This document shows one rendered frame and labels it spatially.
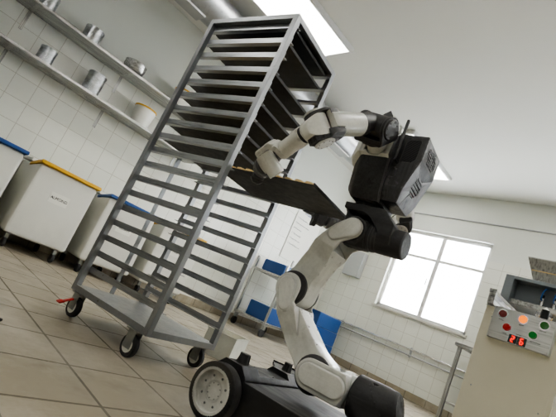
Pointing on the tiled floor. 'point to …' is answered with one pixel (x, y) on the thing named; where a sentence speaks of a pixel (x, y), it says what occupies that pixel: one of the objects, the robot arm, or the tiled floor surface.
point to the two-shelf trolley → (270, 306)
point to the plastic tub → (227, 344)
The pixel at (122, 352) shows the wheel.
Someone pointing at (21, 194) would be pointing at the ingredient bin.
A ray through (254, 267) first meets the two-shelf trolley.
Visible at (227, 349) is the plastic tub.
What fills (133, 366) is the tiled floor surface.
